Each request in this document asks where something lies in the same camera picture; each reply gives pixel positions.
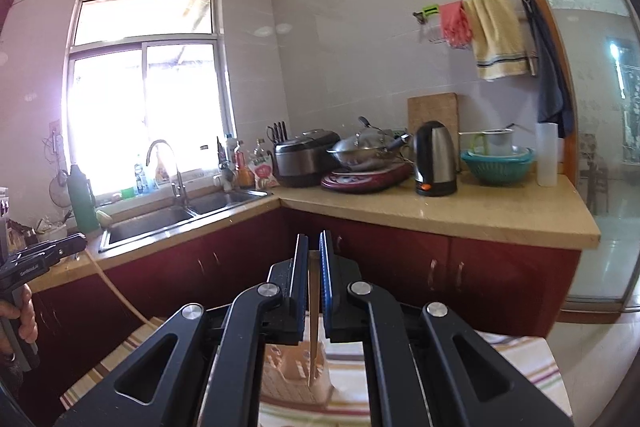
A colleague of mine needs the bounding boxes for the stainless double sink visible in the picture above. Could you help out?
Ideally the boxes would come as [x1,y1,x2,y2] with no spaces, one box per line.
[99,190,269,253]

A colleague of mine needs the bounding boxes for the red lower kitchen cabinets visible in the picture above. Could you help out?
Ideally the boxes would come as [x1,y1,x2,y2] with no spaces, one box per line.
[18,209,579,426]

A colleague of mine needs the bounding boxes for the striped tablecloth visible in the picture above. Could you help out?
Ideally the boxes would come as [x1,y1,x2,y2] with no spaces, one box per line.
[57,317,573,426]

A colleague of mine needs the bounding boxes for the steel wok with lid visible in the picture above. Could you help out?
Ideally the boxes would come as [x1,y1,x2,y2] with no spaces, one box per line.
[328,116,411,172]

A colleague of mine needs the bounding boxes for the window with white frame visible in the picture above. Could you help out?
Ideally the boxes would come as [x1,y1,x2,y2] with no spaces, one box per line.
[65,0,233,197]

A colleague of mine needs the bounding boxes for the chrome sink faucet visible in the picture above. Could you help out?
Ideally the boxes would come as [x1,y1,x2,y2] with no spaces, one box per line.
[144,138,190,208]

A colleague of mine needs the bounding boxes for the beige perforated utensil basket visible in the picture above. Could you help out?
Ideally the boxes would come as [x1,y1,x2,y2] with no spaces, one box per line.
[260,341,333,407]

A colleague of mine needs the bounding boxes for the metal wall towel rack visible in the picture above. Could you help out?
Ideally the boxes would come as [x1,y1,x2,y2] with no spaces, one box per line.
[412,0,539,46]

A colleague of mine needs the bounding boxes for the person's left hand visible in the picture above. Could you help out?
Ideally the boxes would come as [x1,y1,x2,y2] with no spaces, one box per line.
[0,284,38,364]

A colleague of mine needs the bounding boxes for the dark blue hanging apron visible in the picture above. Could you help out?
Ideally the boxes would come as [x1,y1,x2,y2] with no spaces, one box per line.
[521,0,574,139]

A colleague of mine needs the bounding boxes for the yellow hanging towel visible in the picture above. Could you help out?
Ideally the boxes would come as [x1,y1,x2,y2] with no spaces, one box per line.
[462,0,530,81]

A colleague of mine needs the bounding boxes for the teal plastic colander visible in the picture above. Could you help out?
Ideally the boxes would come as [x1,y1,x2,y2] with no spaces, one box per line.
[461,146,534,185]

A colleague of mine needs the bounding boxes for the wooden chopstick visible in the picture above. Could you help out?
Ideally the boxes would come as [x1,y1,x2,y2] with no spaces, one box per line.
[307,251,321,387]

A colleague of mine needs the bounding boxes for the knife block with knives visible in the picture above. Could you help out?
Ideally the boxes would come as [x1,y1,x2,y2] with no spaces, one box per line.
[266,121,288,145]

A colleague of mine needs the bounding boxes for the stainless electric kettle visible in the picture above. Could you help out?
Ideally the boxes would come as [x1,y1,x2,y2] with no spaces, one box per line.
[413,120,457,197]

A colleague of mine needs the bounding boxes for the translucent plastic container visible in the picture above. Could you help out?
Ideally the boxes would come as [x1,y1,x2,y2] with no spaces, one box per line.
[536,122,559,187]

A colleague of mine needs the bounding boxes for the orange oil bottle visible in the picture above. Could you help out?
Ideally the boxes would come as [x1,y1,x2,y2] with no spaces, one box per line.
[233,140,255,190]

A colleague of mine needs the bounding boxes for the red induction cooker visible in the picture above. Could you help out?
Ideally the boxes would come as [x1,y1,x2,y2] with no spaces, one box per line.
[320,160,413,194]

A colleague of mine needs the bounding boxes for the black rice cooker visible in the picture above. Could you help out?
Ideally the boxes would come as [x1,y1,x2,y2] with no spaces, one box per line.
[274,129,341,187]

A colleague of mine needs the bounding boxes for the red seasoning packet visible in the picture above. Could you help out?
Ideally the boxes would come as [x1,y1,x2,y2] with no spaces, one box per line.
[248,156,279,191]

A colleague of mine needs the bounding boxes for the pink rubber glove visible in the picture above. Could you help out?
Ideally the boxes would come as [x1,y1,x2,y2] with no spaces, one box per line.
[439,1,472,48]

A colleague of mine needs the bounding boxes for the green thermos bottle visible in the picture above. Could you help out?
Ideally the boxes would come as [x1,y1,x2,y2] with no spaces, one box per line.
[67,164,101,235]

